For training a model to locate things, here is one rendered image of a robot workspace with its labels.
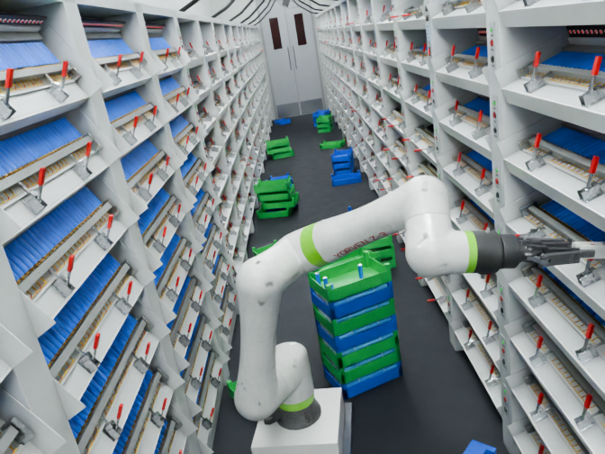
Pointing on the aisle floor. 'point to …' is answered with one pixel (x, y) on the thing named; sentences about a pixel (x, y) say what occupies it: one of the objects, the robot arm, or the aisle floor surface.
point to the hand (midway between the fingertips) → (590, 249)
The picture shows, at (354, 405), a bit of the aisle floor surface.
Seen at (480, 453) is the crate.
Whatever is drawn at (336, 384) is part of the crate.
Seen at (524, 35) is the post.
